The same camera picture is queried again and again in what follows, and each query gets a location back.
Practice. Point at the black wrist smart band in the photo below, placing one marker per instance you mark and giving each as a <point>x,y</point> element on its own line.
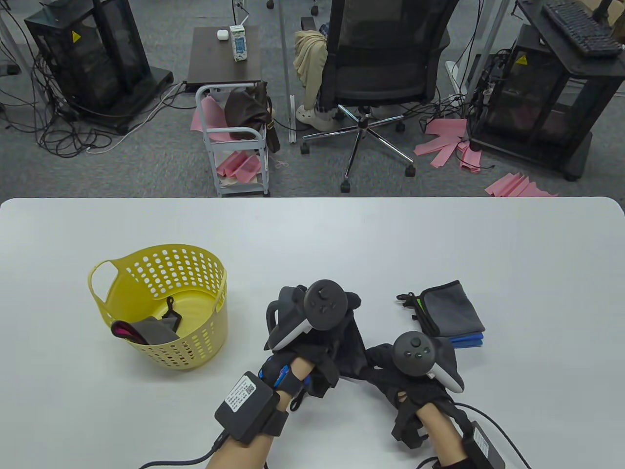
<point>288,383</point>

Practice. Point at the white drink carton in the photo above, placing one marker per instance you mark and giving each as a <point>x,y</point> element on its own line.
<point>239,46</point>

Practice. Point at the grey-backed blue hand towel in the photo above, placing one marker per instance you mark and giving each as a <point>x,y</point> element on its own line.
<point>351,351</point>
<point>468,337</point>
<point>468,344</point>

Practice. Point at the person's right forearm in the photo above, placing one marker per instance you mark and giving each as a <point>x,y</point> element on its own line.
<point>439,430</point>

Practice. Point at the person's left forearm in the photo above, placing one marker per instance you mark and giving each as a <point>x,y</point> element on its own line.
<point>239,454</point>

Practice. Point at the green hand towel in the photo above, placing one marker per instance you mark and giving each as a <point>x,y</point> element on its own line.
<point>454,308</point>

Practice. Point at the black mesh equipment cabinet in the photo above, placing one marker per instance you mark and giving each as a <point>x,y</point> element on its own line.
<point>586,73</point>
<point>83,58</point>

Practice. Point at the yellow perforated plastic basket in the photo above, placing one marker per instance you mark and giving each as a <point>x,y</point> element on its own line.
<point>195,300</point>

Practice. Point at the grey metal post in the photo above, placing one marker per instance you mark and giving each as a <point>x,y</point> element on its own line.
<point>292,122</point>

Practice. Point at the white metal trolley cart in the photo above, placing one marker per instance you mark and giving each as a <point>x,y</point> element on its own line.
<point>244,190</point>

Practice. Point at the black mesh office chair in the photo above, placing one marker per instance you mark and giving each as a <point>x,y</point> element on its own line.
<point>376,73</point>

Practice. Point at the person's right hand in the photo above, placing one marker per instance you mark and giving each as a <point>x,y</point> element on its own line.
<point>415,395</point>

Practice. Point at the brown leather bag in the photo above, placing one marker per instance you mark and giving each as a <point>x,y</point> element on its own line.
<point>246,110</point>

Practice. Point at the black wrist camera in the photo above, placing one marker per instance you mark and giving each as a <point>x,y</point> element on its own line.
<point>407,432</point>
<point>322,386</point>

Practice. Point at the white desk leg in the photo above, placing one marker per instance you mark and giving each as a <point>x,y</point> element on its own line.
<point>494,29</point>

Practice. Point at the white earbuds case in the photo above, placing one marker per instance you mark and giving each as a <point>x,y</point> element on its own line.
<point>222,34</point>

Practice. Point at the person's left hand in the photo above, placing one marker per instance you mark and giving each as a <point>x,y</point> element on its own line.
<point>322,351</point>

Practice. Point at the pink hand towel black trim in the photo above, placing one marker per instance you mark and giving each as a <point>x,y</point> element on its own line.
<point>151,332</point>

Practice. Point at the dark brown low table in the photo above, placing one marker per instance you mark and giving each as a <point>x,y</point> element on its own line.
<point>210,58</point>

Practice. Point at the black wrist sensor box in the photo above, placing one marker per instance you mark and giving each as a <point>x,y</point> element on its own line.
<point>481,447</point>
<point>246,405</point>

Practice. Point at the black computer keyboard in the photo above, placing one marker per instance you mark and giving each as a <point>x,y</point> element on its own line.
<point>581,29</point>

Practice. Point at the grey VR controller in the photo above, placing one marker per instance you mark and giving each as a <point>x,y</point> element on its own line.
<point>415,354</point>
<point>324,303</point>

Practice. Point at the pink paper sheet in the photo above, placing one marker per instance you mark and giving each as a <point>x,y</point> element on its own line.
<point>447,128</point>
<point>210,115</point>
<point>471,159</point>
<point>517,186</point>
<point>239,165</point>
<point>437,151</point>

